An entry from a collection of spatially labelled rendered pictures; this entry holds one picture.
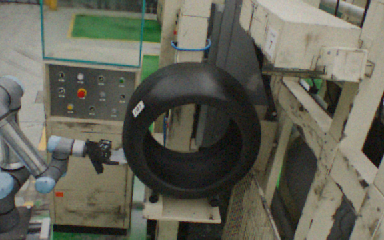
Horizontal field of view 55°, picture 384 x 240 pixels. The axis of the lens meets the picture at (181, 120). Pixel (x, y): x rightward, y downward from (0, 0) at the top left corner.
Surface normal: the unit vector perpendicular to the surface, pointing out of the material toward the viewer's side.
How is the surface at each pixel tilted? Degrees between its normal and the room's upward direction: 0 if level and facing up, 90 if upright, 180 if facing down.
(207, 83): 43
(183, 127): 90
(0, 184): 7
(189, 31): 90
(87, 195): 90
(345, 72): 72
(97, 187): 88
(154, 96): 55
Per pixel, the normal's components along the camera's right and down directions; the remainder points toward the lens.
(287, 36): 0.04, 0.44
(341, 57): 0.07, 0.15
